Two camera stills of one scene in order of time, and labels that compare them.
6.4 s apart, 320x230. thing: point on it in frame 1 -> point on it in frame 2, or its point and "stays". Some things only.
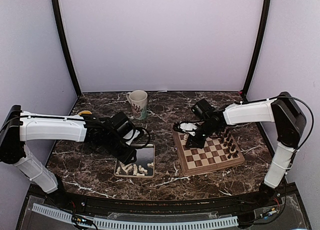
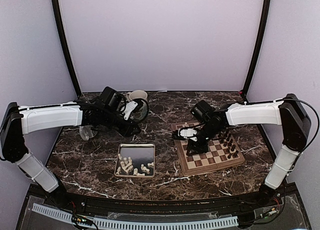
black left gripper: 126,158 -> 126,131
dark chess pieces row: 227,141 stays
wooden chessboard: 218,153 stays
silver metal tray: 144,166 stays
